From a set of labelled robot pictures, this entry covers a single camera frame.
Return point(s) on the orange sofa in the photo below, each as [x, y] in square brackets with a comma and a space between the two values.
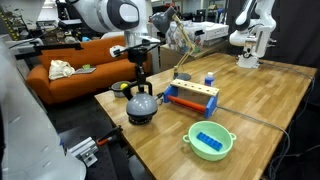
[110, 66]

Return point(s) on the yellow ball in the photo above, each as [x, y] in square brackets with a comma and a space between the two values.
[124, 86]

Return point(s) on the blue bottle white cap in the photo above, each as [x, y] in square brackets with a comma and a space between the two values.
[209, 81]

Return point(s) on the black perforated breadboard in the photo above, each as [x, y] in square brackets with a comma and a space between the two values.
[103, 165]

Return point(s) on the grey keyboard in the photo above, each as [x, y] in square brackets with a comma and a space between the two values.
[85, 71]

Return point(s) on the small grey pot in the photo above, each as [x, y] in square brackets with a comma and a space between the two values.
[116, 91]

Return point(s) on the aluminium bracket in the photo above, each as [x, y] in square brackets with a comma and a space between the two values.
[83, 150]

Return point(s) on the white idle robot arm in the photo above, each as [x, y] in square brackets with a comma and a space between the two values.
[253, 40]

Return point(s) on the small green object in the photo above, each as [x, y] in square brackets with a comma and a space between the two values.
[86, 66]

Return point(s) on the floral patterned bag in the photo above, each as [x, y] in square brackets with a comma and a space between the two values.
[180, 38]

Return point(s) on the blue toy building brick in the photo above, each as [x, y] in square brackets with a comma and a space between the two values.
[209, 141]

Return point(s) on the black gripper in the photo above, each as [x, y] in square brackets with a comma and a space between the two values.
[138, 56]

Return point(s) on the black orange clamp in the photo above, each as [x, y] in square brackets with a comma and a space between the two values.
[111, 135]

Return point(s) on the black round plate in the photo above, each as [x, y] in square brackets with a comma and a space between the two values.
[140, 123]

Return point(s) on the white cardboard box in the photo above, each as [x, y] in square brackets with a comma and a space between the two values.
[215, 30]

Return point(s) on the black mount bar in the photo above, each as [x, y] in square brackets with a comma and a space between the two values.
[56, 47]

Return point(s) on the white cloth bag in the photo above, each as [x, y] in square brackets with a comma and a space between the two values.
[61, 69]

